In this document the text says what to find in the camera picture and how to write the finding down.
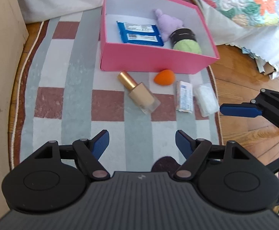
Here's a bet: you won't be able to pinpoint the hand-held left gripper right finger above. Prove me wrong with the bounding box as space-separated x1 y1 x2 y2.
174 130 253 182

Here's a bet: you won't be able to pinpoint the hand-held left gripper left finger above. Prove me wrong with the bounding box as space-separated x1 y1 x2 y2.
31 130 110 182

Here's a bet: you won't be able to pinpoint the white soap bar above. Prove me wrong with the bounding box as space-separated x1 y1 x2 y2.
175 80 194 113

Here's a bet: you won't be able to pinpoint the beige foundation bottle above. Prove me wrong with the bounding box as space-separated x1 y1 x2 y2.
117 71 161 114

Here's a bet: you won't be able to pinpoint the orange makeup sponge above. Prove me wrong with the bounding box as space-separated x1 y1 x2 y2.
153 69 176 85

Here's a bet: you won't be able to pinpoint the pink cardboard box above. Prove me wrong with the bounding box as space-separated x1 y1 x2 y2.
100 0 220 74

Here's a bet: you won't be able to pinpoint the purple plush toy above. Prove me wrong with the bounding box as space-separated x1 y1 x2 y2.
153 9 184 42

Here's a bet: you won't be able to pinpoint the blue wet wipes pack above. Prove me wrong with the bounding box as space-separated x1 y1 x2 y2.
116 21 165 47

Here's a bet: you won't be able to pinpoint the papers under bed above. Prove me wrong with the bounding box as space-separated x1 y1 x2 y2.
241 46 279 80

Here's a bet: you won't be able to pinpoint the checkered oval rug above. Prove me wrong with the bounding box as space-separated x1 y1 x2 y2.
7 0 224 176

